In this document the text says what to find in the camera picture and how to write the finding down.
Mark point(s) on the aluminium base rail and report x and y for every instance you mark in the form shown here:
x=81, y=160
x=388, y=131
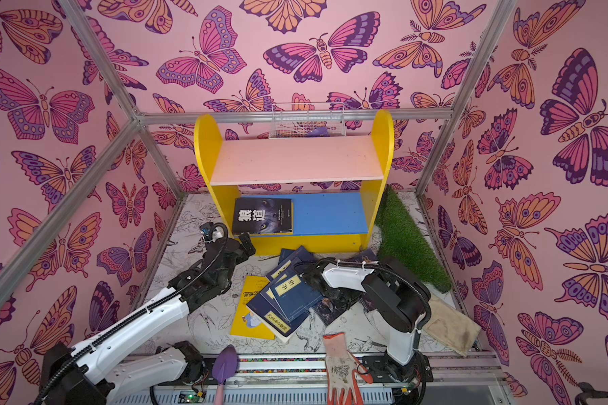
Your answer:
x=283, y=379

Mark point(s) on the beige cloth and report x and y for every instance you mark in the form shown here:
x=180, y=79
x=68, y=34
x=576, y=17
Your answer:
x=451, y=328

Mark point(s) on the navy book yellow label front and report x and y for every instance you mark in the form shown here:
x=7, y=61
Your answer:
x=294, y=297

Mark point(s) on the purple garden trowel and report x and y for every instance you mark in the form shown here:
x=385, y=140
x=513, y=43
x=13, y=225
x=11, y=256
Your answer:
x=224, y=368

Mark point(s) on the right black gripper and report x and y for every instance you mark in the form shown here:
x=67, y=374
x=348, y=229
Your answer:
x=310, y=271

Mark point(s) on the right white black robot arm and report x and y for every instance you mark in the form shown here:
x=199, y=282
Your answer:
x=398, y=296

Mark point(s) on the navy book yellow label middle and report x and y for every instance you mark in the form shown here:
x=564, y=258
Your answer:
x=285, y=271

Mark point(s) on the white wire basket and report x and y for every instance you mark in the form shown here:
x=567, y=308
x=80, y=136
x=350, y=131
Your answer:
x=295, y=120

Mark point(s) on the purple object in basket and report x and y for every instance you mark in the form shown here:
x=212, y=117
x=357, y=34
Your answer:
x=318, y=132

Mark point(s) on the red white work glove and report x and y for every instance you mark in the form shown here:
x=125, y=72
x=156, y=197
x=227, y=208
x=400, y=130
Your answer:
x=342, y=369

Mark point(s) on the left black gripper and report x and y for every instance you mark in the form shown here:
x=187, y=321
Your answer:
x=246, y=245

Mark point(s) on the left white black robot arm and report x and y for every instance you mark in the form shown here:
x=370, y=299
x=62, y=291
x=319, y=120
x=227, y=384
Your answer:
x=94, y=371

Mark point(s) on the yellow book under pile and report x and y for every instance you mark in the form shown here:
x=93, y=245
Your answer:
x=245, y=323

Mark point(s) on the green artificial grass mat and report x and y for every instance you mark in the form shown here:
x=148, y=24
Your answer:
x=402, y=239

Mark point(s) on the navy book yellow label back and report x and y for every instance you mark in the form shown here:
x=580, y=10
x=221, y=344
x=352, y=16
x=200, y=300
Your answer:
x=294, y=253

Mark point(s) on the yellow pink blue bookshelf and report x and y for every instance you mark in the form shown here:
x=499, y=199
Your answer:
x=326, y=222

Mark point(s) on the green circuit board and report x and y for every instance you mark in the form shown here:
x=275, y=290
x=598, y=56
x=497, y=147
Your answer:
x=192, y=397

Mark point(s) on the black wolf cover book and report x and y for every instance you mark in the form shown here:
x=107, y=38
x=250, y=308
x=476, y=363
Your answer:
x=243, y=215

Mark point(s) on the thick navy book yellow spine label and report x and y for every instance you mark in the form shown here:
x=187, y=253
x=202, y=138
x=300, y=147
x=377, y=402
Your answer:
x=280, y=326

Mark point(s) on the dark old man cover book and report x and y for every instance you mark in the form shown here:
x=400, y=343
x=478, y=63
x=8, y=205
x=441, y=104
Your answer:
x=328, y=310

